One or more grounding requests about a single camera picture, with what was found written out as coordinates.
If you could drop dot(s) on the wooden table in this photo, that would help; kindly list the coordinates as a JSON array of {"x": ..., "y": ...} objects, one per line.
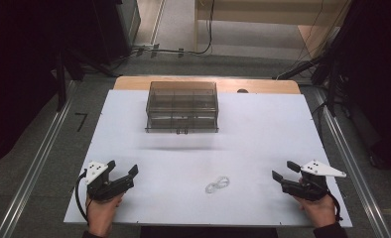
[{"x": 266, "y": 86}]

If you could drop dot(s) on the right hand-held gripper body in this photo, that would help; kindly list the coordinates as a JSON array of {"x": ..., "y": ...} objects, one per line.
[{"x": 311, "y": 188}]

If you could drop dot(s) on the white table board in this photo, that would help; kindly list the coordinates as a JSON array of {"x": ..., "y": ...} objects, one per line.
[{"x": 249, "y": 139}]

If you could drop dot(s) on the black metal stand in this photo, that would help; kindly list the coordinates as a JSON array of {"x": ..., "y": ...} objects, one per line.
[
  {"x": 62, "y": 82},
  {"x": 329, "y": 76}
]

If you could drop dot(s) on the person's left hand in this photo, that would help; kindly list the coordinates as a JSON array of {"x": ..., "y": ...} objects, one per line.
[{"x": 101, "y": 213}]

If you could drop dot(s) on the smoky transparent plastic drawer box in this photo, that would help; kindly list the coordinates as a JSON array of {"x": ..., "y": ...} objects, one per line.
[{"x": 182, "y": 105}]

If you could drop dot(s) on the dark curtain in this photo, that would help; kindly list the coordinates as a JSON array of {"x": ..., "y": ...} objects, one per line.
[
  {"x": 378, "y": 82},
  {"x": 21, "y": 66}
]

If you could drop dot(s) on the grey cabinet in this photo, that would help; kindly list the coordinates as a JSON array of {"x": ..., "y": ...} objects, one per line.
[{"x": 130, "y": 20}]

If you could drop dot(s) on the metal floor rail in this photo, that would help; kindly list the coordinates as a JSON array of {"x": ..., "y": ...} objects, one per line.
[
  {"x": 352, "y": 165},
  {"x": 34, "y": 165}
]

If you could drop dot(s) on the light wooden desk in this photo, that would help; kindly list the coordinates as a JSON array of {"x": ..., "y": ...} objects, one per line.
[{"x": 266, "y": 13}]

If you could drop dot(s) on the person's right hand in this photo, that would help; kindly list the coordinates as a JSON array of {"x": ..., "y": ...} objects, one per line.
[{"x": 321, "y": 211}]

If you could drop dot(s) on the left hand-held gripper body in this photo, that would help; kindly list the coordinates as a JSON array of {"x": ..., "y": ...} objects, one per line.
[{"x": 99, "y": 185}]

